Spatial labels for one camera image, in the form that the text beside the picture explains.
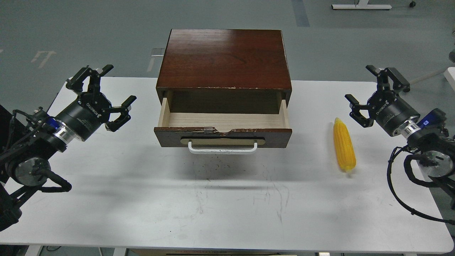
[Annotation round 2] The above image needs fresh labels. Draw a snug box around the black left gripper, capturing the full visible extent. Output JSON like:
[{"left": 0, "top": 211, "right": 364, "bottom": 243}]
[{"left": 56, "top": 65, "right": 137, "bottom": 141}]

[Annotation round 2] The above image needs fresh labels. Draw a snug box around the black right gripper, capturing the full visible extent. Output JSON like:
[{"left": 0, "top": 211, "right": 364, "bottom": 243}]
[{"left": 345, "top": 65, "right": 421, "bottom": 137}]

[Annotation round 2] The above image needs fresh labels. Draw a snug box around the yellow corn cob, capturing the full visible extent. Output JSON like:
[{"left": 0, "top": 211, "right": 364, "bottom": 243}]
[{"left": 333, "top": 118, "right": 357, "bottom": 173}]

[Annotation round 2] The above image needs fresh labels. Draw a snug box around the wooden drawer with white handle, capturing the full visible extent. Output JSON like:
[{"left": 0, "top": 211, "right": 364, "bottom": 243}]
[{"left": 154, "top": 89, "right": 293, "bottom": 149}]

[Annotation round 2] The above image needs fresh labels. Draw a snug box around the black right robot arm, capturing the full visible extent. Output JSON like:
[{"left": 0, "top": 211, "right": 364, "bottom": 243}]
[{"left": 345, "top": 65, "right": 454, "bottom": 199}]

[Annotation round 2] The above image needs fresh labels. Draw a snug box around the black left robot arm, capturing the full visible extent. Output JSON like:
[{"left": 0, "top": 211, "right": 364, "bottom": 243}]
[{"left": 0, "top": 64, "right": 136, "bottom": 230}]

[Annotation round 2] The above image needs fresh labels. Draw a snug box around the white chair base leg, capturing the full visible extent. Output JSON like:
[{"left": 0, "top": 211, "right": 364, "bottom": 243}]
[{"left": 403, "top": 65, "right": 454, "bottom": 94}]

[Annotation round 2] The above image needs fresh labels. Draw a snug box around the white table leg base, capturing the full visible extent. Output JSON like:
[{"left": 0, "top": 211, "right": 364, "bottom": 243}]
[{"left": 331, "top": 0, "right": 392, "bottom": 10}]

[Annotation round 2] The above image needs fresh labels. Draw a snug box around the dark wooden cabinet box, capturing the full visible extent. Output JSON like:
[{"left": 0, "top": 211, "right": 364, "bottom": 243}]
[{"left": 156, "top": 29, "right": 292, "bottom": 102}]

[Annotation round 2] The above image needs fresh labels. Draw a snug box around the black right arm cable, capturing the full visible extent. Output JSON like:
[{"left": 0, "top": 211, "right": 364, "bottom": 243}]
[{"left": 387, "top": 146, "right": 455, "bottom": 225}]

